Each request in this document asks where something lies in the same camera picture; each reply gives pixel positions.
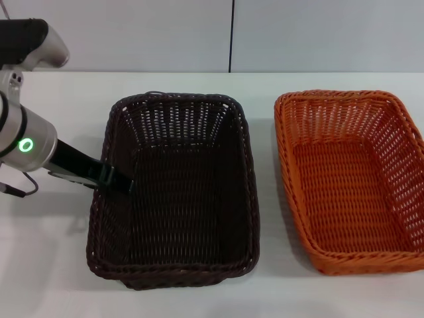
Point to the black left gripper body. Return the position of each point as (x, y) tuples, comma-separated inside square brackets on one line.
[(76, 160)]

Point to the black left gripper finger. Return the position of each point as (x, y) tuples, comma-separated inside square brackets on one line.
[(106, 175), (123, 185)]

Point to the dark brown wicker basket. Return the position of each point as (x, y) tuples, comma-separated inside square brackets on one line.
[(182, 198)]

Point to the orange wicker basket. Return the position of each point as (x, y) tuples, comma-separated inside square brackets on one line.
[(348, 192)]

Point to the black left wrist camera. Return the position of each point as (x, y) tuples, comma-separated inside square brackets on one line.
[(68, 178)]

